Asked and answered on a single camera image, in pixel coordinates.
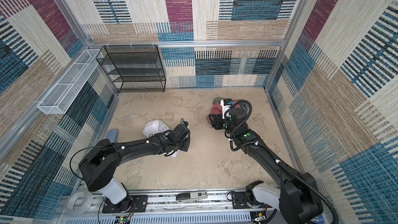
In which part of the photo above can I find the white cloth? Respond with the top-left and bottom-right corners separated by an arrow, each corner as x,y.
143,119 -> 178,158

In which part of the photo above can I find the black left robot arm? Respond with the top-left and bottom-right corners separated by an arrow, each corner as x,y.
78,121 -> 190,208

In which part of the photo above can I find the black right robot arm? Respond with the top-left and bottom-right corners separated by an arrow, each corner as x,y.
206,107 -> 323,224

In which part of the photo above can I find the pink shirt with grey trim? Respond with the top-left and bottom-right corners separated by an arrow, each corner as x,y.
206,101 -> 236,130

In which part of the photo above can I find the grey handheld scanner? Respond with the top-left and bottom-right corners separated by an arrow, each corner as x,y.
176,191 -> 208,203

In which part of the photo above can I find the blue-grey oval pad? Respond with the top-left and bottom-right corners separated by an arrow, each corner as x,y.
106,129 -> 119,143

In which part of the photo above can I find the black mesh shelf rack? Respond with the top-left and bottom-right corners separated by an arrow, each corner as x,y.
96,45 -> 166,93

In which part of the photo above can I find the white tape roll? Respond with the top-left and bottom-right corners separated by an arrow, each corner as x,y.
65,190 -> 94,215

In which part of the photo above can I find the blue book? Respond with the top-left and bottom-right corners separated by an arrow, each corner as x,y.
310,214 -> 325,224

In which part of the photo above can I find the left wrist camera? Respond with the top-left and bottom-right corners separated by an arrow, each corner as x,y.
180,118 -> 189,128

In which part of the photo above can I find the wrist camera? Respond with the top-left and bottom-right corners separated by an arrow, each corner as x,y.
220,99 -> 233,119
180,118 -> 189,128

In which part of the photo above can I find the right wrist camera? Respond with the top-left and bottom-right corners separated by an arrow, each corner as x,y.
220,99 -> 233,119

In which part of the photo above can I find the black corrugated cable conduit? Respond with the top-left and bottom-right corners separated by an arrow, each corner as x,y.
225,99 -> 339,224

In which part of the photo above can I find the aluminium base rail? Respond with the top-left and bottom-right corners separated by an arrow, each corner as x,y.
52,188 -> 285,224

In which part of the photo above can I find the white wire mesh basket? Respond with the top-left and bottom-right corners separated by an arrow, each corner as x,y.
37,49 -> 100,115

